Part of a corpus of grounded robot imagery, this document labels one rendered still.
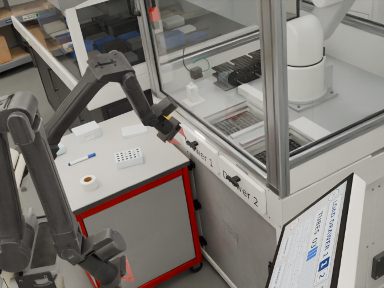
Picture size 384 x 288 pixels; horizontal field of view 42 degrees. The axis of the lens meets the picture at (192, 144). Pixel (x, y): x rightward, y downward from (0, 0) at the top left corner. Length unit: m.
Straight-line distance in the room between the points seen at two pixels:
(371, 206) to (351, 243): 0.92
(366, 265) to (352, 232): 1.14
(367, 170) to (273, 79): 0.65
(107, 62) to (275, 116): 0.53
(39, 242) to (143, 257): 0.96
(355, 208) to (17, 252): 0.84
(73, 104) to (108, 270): 0.50
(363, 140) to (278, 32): 0.63
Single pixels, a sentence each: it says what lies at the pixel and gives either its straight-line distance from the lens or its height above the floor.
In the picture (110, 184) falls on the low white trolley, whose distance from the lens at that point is 2.23.
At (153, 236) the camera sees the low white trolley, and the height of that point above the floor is 0.41.
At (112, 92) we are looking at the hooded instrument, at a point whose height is 0.86.
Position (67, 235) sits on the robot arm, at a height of 1.27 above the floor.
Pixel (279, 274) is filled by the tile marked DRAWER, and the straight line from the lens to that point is 1.40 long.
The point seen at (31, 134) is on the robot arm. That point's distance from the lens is 1.05.
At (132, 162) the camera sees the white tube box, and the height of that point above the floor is 0.78.
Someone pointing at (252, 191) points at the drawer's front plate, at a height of 0.89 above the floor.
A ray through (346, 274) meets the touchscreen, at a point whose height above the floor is 1.19.
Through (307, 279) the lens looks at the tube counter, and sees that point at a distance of 1.25.
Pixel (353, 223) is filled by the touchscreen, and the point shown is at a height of 1.19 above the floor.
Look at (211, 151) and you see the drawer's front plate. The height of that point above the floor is 0.92.
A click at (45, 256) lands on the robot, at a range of 1.56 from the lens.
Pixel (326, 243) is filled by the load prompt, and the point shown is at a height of 1.15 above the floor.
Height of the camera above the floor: 2.06
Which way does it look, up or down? 33 degrees down
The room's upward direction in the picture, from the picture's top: 9 degrees counter-clockwise
